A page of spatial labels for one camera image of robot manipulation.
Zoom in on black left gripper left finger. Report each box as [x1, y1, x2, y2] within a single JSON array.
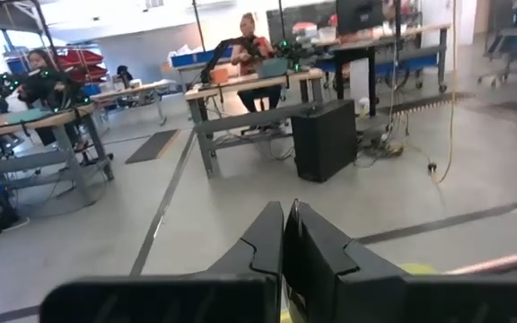
[[39, 200, 285, 323]]

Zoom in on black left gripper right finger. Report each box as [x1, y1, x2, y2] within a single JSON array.
[[282, 199, 517, 323]]

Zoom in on black floor mat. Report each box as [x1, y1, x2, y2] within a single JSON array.
[[388, 91, 478, 116], [124, 128, 180, 165]]

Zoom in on orange bowl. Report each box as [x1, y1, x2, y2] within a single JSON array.
[[208, 66, 231, 84]]

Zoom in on grey wood-top workbench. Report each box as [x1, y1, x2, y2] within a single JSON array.
[[0, 101, 116, 204], [184, 66, 326, 179]]

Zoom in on blue storage bin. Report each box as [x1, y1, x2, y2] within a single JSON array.
[[169, 45, 235, 70]]

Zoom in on teal box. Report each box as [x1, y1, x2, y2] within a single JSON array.
[[256, 57, 290, 79]]

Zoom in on red storage bins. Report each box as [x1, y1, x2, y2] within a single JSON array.
[[55, 48, 110, 84]]

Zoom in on person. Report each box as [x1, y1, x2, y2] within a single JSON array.
[[15, 48, 90, 153], [230, 12, 284, 114]]

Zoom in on black wood-top workbench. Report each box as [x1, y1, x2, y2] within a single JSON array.
[[328, 22, 451, 118]]

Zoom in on black computer monitor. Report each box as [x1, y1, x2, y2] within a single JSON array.
[[335, 0, 386, 37]]

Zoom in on floor cable bundle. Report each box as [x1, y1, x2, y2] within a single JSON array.
[[355, 127, 407, 168]]

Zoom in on yellow hanging cable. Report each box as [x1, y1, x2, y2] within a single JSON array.
[[432, 0, 460, 186]]

